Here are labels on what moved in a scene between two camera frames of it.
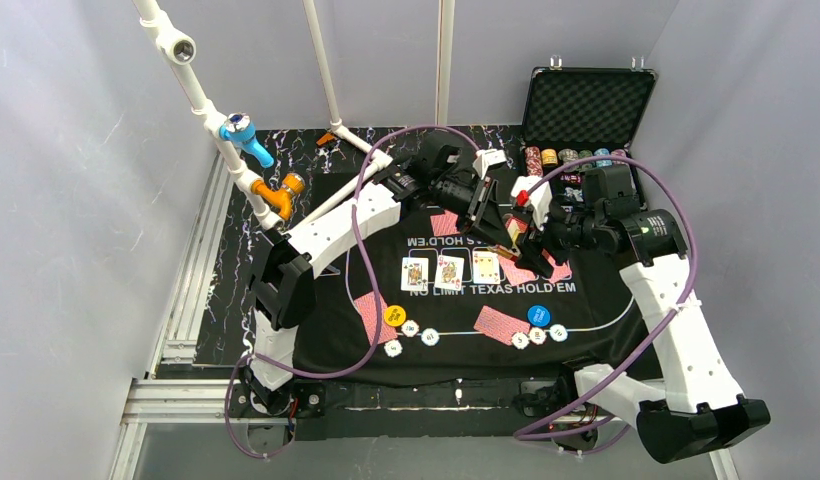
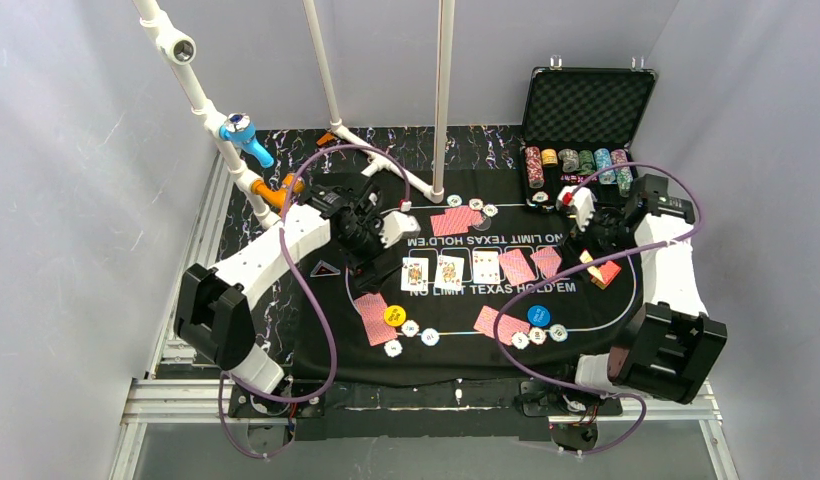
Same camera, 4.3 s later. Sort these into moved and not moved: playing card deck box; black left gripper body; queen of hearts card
Moved: playing card deck box; black left gripper body
Not moved: queen of hearts card
